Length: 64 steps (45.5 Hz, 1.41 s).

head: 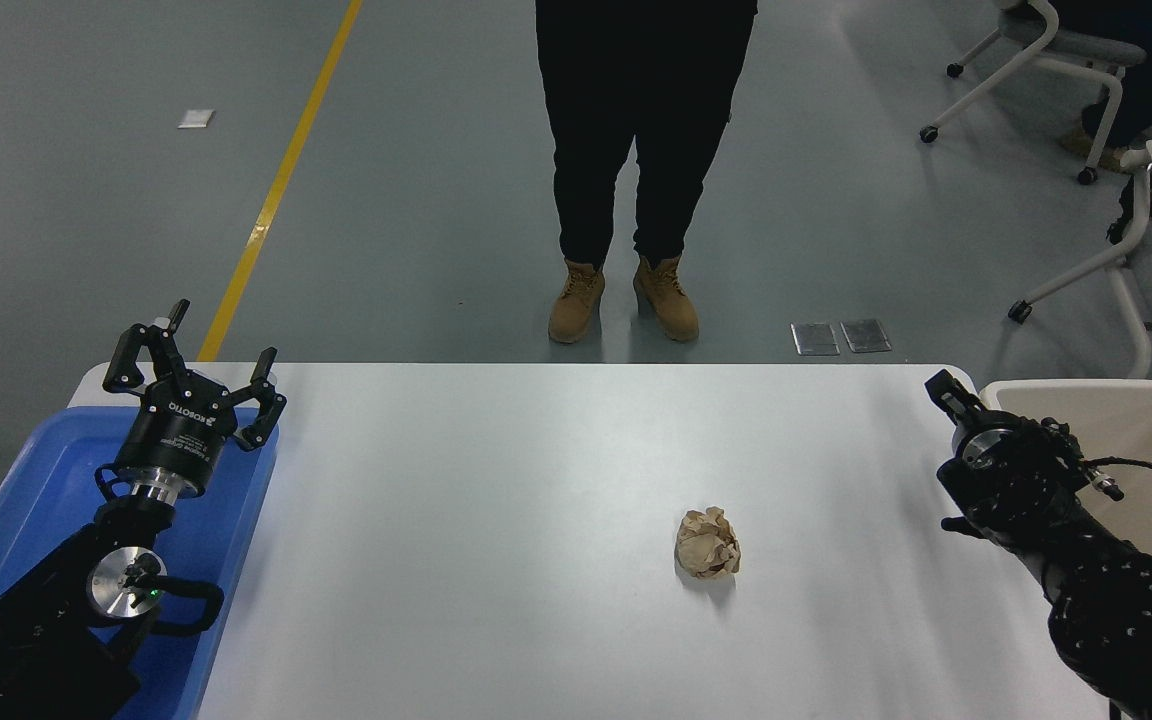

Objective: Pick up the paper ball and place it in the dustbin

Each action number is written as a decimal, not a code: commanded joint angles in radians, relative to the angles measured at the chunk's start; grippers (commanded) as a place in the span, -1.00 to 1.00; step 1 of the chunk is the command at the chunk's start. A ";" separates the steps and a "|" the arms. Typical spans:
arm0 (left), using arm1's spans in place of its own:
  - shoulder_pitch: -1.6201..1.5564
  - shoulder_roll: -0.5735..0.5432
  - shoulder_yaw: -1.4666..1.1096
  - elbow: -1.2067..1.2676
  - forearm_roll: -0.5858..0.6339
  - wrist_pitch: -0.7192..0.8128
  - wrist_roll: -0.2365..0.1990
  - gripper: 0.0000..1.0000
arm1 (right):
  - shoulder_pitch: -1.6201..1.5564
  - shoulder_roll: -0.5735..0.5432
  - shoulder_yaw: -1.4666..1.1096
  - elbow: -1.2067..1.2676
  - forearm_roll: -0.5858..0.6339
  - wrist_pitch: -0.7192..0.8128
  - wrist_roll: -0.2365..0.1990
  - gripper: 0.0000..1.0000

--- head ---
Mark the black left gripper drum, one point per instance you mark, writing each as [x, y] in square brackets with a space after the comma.
[181, 430]

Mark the tan paper ball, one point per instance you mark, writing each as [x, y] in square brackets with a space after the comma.
[707, 545]

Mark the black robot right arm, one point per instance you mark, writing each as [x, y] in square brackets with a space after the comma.
[1116, 600]

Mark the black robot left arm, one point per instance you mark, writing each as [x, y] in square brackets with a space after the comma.
[46, 610]

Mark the blue plastic tray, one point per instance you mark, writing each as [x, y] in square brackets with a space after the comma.
[36, 480]

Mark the standing person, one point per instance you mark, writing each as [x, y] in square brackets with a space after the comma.
[641, 120]

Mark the metal floor plate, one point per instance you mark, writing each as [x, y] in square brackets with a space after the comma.
[815, 338]
[866, 335]

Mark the white wheeled office chair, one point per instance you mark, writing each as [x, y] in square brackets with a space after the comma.
[1046, 45]
[1136, 250]

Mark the large pale bin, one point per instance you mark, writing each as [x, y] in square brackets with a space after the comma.
[1136, 420]

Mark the seated person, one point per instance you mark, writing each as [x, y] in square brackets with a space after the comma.
[1151, 70]

